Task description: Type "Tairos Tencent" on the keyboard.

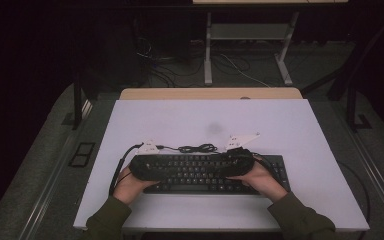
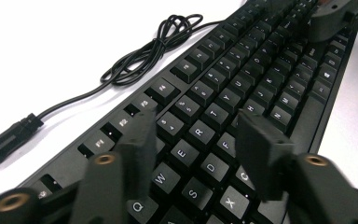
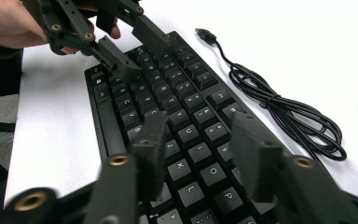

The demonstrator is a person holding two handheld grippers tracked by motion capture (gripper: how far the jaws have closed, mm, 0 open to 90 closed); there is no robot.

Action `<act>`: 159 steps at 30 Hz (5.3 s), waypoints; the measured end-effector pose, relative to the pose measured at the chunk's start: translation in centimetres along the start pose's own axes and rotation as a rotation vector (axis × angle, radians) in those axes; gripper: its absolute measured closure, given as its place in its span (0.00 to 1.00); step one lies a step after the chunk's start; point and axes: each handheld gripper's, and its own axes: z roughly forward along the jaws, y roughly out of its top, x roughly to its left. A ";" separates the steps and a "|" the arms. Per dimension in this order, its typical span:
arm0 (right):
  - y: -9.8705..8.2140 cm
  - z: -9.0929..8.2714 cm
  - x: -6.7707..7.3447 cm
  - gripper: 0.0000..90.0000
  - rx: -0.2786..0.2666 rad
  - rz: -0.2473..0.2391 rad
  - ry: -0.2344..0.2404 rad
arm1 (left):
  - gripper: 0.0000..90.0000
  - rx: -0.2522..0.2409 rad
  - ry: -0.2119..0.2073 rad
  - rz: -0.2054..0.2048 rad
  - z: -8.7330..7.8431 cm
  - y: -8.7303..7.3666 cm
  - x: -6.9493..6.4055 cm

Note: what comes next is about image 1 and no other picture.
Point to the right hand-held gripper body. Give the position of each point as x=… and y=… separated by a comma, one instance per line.
x=238, y=163

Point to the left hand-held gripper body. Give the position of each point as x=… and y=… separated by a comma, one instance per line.
x=146, y=166

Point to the black computer keyboard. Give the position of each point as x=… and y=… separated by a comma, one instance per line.
x=193, y=173

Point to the person's left hand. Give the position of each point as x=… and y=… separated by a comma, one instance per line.
x=128, y=188

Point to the person's right hand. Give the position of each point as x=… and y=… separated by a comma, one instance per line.
x=266, y=185

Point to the round table grommet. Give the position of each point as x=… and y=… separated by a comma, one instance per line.
x=245, y=97

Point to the black metal stand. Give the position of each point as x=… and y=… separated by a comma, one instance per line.
x=77, y=106
x=351, y=106

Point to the aluminium floor rail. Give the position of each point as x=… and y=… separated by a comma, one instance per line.
x=51, y=186
x=376, y=173

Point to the white metal desk frame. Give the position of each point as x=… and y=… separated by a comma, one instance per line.
x=208, y=66

